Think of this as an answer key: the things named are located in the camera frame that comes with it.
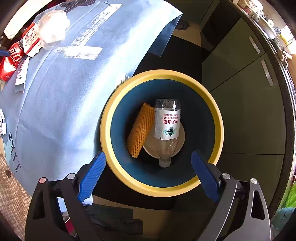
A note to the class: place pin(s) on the dark green cloth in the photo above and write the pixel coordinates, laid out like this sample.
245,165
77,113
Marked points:
111,219

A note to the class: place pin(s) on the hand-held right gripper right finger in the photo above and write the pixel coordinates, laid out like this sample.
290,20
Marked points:
204,176

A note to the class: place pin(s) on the yellow rimmed blue trash bin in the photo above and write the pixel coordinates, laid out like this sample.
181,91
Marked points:
161,75

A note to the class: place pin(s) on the red print cardboard box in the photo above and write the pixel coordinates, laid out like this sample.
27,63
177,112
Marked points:
31,39

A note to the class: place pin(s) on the green plastic colander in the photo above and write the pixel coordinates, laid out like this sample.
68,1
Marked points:
290,197

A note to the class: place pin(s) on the clear plastic water bottle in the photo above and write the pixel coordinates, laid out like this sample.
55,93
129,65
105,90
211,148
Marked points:
167,125

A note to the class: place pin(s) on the knit patterned sweater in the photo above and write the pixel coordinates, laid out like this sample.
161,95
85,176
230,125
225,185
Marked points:
12,199

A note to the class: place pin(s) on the white crumpled wrapper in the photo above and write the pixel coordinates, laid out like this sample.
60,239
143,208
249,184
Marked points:
2,121

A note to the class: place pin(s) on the white paper bowl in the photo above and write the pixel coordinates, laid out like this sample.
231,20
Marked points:
149,148

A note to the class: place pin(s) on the orange foam fruit net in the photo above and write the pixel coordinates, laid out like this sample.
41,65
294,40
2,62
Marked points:
141,129

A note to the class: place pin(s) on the dark green kitchen cabinet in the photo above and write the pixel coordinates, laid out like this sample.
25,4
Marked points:
242,111

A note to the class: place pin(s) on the grey white paper packet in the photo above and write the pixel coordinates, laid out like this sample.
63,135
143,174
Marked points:
20,76

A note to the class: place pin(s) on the black kitchen countertop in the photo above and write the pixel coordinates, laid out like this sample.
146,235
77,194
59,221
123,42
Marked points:
285,92

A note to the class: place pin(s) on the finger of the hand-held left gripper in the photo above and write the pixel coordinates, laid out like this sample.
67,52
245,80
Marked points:
3,53

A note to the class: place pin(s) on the red soda can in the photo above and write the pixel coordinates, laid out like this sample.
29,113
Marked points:
10,62

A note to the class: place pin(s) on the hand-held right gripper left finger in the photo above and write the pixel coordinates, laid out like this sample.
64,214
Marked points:
92,178

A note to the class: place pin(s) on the clear plastic container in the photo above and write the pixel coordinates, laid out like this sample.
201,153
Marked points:
49,30

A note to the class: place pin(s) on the light blue tablecloth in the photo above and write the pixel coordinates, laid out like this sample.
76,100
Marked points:
69,97

